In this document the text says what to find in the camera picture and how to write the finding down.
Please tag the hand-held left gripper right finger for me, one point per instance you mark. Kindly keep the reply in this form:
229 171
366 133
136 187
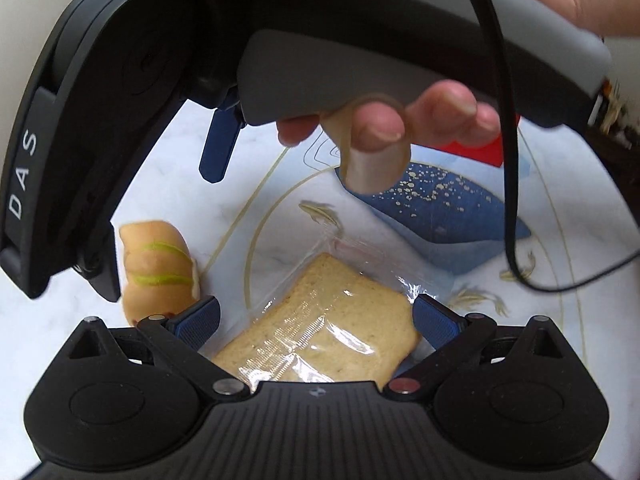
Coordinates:
435 322

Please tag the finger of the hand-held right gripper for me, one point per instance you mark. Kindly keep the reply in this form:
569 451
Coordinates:
102 272
220 145

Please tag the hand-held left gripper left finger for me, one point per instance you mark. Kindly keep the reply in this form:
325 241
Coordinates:
196 317

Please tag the bread slice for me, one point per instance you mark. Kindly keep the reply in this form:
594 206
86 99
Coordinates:
320 330

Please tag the red cardboard box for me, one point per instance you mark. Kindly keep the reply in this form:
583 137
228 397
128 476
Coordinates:
480 155

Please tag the person's right hand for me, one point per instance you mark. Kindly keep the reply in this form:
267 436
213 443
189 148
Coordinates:
450 105

